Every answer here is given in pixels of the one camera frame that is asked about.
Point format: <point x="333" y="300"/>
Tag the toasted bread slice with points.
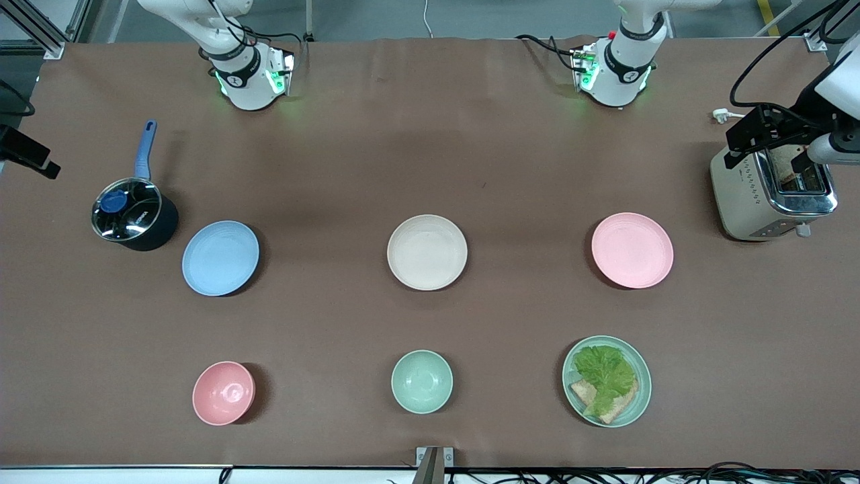
<point x="621" y="407"/>

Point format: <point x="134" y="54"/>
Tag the aluminium frame profile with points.
<point x="40" y="30"/>

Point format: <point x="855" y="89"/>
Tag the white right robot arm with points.
<point x="243" y="84"/>

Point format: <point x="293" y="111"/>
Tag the white power plug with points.
<point x="723" y="115"/>

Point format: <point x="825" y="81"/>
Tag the pink plate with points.
<point x="632" y="250"/>

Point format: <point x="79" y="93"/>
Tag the blue plate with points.
<point x="220" y="258"/>

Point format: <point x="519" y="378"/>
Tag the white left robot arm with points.
<point x="626" y="77"/>

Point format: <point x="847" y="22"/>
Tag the glass lid with blue knob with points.
<point x="126" y="208"/>

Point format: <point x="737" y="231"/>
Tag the green lettuce leaf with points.
<point x="605" y="370"/>

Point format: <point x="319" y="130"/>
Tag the beige plate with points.
<point x="427" y="252"/>

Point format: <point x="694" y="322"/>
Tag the silver toaster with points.
<point x="752" y="202"/>

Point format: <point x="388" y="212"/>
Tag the metal corner bracket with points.
<point x="815" y="42"/>

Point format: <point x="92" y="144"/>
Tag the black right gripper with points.
<point x="20" y="149"/>

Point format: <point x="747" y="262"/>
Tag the pink bowl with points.
<point x="223" y="393"/>

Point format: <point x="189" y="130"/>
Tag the green bowl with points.
<point x="422" y="381"/>

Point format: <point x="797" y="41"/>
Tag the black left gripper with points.
<point x="797" y="126"/>

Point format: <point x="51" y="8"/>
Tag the green plate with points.
<point x="641" y="390"/>

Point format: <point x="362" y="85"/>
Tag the metal table edge bracket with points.
<point x="433" y="465"/>

